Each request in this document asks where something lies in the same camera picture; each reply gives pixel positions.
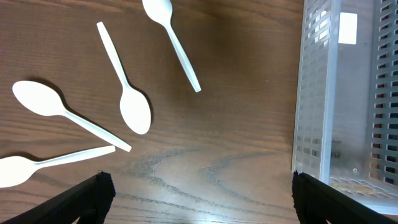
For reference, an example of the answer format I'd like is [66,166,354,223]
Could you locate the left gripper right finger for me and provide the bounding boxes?
[292,171,397,224]

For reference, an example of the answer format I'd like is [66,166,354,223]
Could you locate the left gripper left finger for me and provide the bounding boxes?
[3,172,116,224]

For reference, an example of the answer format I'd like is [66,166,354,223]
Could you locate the white spoon handle up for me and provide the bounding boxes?
[96,22,152,134]

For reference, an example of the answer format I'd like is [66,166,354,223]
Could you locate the white spoon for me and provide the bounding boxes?
[1,146,116,188]
[12,81,132,152]
[142,0,201,92]

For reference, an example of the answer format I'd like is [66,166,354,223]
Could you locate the clear plastic basket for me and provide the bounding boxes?
[292,0,397,215]

